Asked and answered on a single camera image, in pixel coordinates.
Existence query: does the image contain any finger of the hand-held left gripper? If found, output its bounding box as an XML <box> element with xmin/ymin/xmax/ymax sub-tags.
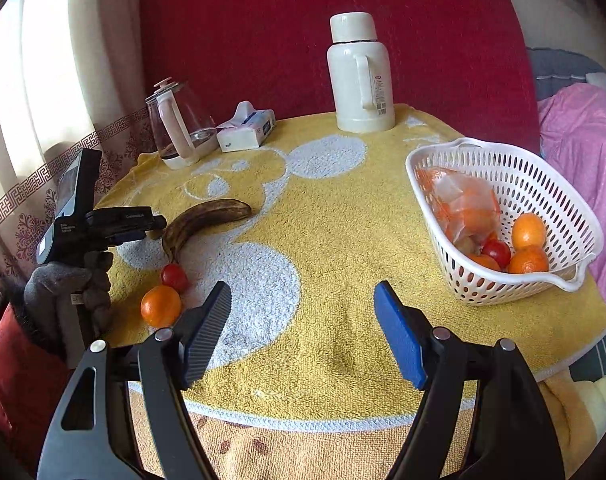
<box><xmin>106</xmin><ymin>215</ymin><xmax>167</xmax><ymax>247</ymax></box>

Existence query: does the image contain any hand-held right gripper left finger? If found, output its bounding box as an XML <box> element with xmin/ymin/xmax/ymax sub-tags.
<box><xmin>36</xmin><ymin>281</ymin><xmax>233</xmax><ymax>480</ymax></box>

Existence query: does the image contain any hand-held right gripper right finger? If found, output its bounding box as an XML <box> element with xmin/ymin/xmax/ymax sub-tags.
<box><xmin>373</xmin><ymin>281</ymin><xmax>566</xmax><ymax>480</ymax></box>

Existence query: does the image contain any brown spotted banana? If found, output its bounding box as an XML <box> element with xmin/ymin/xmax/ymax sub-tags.
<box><xmin>161</xmin><ymin>199</ymin><xmax>253</xmax><ymax>266</ymax></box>

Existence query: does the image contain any round orange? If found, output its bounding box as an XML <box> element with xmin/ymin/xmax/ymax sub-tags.
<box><xmin>140</xmin><ymin>286</ymin><xmax>182</xmax><ymax>328</ymax></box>

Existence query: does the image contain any small red tomato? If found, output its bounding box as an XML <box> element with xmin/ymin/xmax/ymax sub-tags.
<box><xmin>161</xmin><ymin>263</ymin><xmax>189</xmax><ymax>293</ymax></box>

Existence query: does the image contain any small mandarin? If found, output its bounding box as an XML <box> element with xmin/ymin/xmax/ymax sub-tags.
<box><xmin>470</xmin><ymin>254</ymin><xmax>502</xmax><ymax>273</ymax></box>

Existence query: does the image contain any large red tomato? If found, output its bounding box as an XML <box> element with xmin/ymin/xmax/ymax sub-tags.
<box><xmin>481</xmin><ymin>240</ymin><xmax>512</xmax><ymax>268</ymax></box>

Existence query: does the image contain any orange plastic bag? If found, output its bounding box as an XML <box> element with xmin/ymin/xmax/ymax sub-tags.
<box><xmin>423</xmin><ymin>165</ymin><xmax>504</xmax><ymax>253</ymax></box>

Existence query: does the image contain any mandarin with stem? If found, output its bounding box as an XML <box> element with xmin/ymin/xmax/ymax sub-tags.
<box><xmin>507</xmin><ymin>245</ymin><xmax>550</xmax><ymax>275</ymax></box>

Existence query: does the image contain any large oval orange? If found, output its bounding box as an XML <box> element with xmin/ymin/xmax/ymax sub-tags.
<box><xmin>512</xmin><ymin>213</ymin><xmax>547</xmax><ymax>250</ymax></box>

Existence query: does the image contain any white plastic basket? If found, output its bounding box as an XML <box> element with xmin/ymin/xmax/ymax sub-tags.
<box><xmin>405</xmin><ymin>137</ymin><xmax>604</xmax><ymax>307</ymax></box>

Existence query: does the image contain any person's left forearm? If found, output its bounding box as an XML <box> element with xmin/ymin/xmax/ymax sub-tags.
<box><xmin>0</xmin><ymin>285</ymin><xmax>76</xmax><ymax>466</ymax></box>

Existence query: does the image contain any person's left hand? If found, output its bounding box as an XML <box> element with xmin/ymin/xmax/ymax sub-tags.
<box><xmin>24</xmin><ymin>250</ymin><xmax>115</xmax><ymax>356</ymax></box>

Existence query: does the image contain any glass kettle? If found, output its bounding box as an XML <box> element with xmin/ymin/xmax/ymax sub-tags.
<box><xmin>146</xmin><ymin>77</ymin><xmax>219</xmax><ymax>170</ymax></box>

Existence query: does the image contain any yellow and white towel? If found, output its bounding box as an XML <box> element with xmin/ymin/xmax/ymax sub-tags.
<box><xmin>96</xmin><ymin>102</ymin><xmax>606</xmax><ymax>433</ymax></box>

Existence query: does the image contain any tissue pack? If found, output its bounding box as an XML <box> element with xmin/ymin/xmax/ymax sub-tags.
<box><xmin>216</xmin><ymin>101</ymin><xmax>276</xmax><ymax>153</ymax></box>

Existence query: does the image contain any tan terry towel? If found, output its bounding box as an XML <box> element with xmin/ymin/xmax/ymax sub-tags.
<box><xmin>128</xmin><ymin>375</ymin><xmax>604</xmax><ymax>480</ymax></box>

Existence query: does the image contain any patterned curtain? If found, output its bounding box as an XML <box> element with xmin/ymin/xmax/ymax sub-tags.
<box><xmin>0</xmin><ymin>0</ymin><xmax>159</xmax><ymax>301</ymax></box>

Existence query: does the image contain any pale yellow towel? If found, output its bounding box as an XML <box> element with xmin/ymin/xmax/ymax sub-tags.
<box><xmin>538</xmin><ymin>370</ymin><xmax>606</xmax><ymax>461</ymax></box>

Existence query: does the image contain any red quilt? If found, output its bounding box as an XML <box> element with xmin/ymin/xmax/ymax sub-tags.
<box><xmin>139</xmin><ymin>0</ymin><xmax>541</xmax><ymax>161</ymax></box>

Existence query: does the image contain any white thermos flask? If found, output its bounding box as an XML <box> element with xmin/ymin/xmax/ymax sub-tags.
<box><xmin>326</xmin><ymin>11</ymin><xmax>396</xmax><ymax>134</ymax></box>

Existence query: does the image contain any pink duvet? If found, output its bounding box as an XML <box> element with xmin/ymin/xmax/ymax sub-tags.
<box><xmin>537</xmin><ymin>84</ymin><xmax>606</xmax><ymax>303</ymax></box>

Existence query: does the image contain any grey headboard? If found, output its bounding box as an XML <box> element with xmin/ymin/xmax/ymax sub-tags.
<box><xmin>525</xmin><ymin>47</ymin><xmax>606</xmax><ymax>101</ymax></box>

